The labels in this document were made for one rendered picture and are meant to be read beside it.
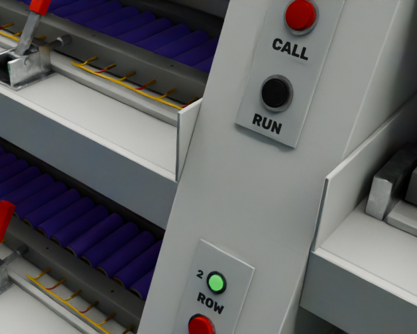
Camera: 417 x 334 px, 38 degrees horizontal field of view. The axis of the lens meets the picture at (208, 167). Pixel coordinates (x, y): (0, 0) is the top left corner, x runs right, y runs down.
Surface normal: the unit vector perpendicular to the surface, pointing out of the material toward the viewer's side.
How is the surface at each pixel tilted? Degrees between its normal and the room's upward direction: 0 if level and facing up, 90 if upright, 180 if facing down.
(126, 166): 111
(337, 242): 21
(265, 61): 90
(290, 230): 90
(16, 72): 90
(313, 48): 90
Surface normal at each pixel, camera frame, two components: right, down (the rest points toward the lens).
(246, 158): -0.54, 0.11
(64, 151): -0.60, 0.43
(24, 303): 0.05, -0.82
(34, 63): 0.80, 0.38
